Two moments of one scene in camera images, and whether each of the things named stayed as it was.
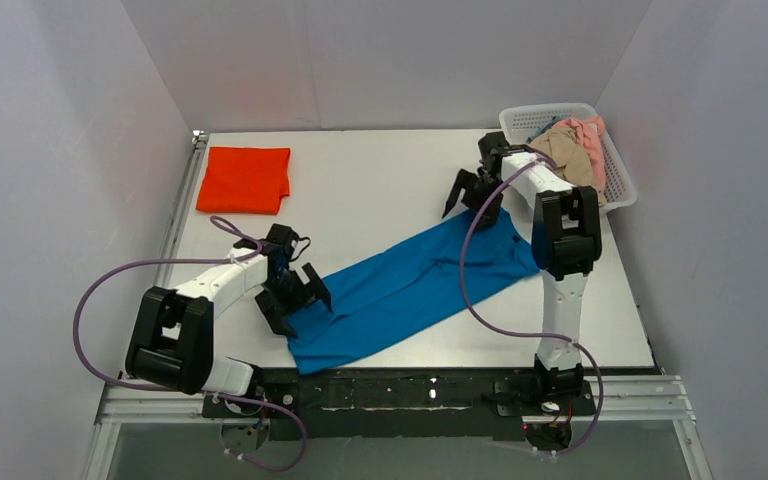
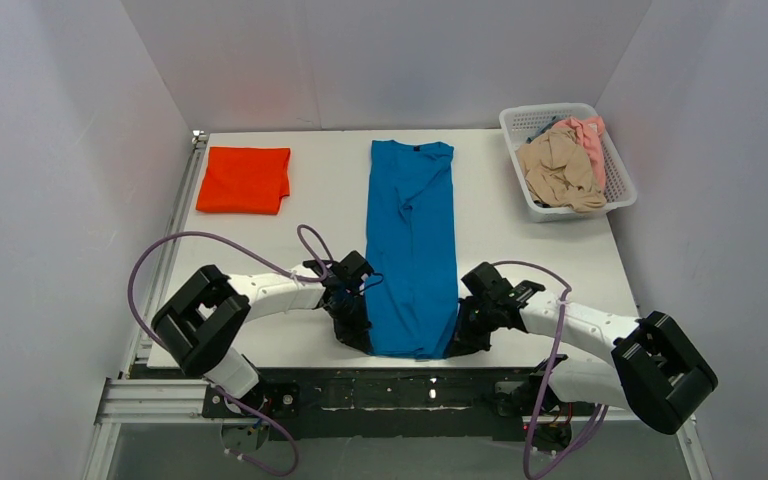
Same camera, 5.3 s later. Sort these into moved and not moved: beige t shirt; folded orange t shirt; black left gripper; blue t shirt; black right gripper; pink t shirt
Moved: blue t shirt; black right gripper; black left gripper
Not moved: pink t shirt; beige t shirt; folded orange t shirt
